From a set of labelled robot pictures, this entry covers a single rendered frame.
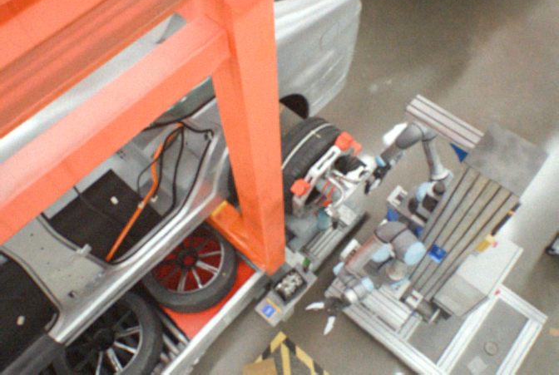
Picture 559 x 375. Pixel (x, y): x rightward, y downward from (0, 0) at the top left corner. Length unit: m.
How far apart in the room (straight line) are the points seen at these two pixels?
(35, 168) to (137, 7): 0.45
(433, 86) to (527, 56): 1.02
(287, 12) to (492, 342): 2.52
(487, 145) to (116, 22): 1.52
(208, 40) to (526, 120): 3.93
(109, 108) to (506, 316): 3.17
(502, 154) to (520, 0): 4.00
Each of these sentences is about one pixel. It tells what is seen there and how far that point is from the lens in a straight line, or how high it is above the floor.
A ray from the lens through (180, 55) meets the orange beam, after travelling 1.39.
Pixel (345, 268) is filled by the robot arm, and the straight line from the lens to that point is 2.71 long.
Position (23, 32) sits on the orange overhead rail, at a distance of 1.11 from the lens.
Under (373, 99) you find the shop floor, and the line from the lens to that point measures 4.75.
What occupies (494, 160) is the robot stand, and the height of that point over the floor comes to 2.03.
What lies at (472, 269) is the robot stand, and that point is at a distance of 2.79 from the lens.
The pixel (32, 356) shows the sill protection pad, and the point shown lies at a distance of 3.14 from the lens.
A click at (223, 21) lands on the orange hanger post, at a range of 1.43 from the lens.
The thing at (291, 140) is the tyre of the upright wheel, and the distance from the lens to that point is 3.05.
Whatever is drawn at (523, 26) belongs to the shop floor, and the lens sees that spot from 5.77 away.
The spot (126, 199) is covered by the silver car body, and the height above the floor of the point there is 0.80.
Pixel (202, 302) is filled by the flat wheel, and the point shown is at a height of 0.48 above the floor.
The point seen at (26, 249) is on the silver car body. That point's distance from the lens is 2.46.
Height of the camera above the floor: 3.74
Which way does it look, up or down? 60 degrees down
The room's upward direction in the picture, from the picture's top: 3 degrees counter-clockwise
